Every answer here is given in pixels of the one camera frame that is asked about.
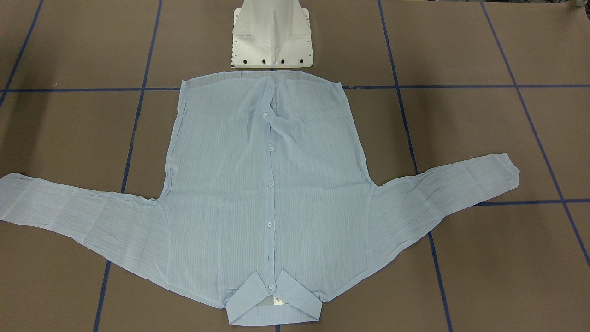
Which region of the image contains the light blue striped shirt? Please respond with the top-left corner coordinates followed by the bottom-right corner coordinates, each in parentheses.
top-left (1, 70), bottom-right (519, 326)

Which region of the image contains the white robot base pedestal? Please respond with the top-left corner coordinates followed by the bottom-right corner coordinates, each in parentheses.
top-left (230, 0), bottom-right (314, 69)

